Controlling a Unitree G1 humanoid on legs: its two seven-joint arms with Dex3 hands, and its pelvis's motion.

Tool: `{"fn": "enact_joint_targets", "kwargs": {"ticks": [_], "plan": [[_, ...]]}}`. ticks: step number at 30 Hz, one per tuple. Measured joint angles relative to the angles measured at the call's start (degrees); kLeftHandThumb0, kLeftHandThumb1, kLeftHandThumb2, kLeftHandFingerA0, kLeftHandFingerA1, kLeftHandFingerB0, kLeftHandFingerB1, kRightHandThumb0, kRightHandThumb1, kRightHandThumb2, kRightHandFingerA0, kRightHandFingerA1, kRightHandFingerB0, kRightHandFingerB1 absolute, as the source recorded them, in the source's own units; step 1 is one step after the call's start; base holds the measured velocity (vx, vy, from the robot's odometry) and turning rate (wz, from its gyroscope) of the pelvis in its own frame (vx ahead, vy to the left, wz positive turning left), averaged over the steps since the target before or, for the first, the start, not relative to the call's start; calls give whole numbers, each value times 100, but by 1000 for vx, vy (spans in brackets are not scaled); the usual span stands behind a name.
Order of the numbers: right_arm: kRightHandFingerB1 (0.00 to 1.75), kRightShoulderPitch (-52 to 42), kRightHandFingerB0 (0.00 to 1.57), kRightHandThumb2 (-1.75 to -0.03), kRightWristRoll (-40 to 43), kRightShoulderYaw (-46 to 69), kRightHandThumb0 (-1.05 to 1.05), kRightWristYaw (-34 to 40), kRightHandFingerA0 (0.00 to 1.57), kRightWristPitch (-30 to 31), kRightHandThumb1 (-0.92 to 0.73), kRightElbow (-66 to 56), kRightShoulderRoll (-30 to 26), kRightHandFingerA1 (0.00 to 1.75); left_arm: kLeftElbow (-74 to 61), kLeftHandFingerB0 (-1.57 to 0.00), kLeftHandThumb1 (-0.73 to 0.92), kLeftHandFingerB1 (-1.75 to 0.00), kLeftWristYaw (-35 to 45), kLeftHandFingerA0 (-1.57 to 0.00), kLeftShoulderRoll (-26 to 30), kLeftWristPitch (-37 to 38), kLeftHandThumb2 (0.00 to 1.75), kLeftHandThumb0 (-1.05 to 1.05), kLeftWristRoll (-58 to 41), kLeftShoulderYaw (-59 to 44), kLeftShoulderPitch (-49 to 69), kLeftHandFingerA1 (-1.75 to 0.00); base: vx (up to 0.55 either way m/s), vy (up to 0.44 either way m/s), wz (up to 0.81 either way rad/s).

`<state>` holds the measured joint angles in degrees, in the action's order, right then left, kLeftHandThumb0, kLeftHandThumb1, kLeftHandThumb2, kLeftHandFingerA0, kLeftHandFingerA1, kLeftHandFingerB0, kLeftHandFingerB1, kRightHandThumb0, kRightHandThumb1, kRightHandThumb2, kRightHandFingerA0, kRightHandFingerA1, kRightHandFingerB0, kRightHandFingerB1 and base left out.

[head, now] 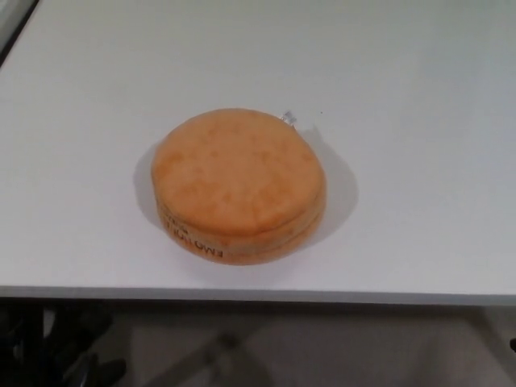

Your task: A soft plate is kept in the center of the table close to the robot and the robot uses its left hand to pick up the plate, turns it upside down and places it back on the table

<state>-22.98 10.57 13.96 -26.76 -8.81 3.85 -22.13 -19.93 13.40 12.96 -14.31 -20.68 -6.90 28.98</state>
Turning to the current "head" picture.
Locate orange plush round plate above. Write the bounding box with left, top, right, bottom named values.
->
left=150, top=106, right=324, bottom=268

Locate dark table leg frame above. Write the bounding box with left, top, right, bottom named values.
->
left=0, top=300, right=128, bottom=387

